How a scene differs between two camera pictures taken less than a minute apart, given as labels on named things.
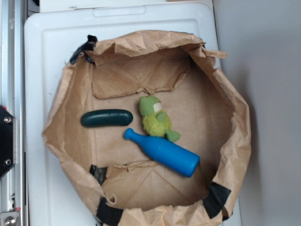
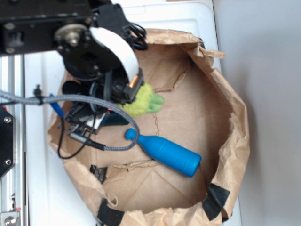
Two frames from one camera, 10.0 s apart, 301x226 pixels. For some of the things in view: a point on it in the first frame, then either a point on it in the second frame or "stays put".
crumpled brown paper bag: (119, 183) stays put
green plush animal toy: (156, 122) -> (146, 102)
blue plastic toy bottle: (184, 161) stays put
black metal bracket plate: (8, 141) stays put
